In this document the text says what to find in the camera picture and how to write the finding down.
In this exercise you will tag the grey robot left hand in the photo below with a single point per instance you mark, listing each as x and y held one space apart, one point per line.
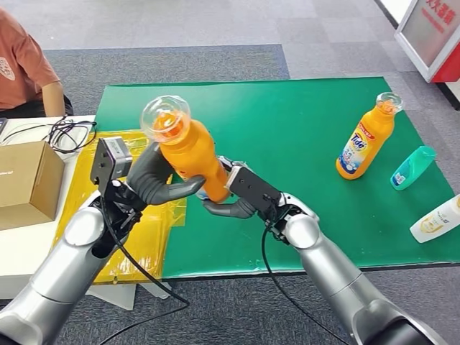
154 176

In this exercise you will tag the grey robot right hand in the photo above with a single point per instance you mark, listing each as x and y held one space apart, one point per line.
234 208

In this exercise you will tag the orange detergent bottle clear cap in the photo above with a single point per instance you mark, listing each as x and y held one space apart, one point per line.
194 152

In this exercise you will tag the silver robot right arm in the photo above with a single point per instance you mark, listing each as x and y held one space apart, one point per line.
341 276

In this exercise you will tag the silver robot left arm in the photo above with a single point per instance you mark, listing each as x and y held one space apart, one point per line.
65 271

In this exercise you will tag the orange Tide detergent bottle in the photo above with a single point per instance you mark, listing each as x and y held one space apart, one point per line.
363 143

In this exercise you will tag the teal plastic bottle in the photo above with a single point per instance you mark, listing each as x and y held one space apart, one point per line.
409 169

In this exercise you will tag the white shampoo bottle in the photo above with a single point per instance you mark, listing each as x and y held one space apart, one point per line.
437 220

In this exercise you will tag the yellow taped cardboard tray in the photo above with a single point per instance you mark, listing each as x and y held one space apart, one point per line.
151 238

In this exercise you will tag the white table foot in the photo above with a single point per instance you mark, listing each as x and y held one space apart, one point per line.
115 296
156 289

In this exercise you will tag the green table mat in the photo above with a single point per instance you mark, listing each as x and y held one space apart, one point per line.
287 119

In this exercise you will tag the brown cardboard box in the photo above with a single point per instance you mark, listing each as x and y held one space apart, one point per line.
25 181

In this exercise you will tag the person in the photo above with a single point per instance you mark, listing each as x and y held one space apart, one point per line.
21 66

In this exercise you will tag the red white cabinet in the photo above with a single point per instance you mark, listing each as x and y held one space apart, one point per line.
431 38

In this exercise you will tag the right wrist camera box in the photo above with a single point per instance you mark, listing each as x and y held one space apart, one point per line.
255 188

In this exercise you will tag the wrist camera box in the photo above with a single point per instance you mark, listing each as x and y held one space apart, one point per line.
255 188
108 159

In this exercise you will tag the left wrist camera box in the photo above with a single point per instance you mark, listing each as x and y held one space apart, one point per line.
108 159

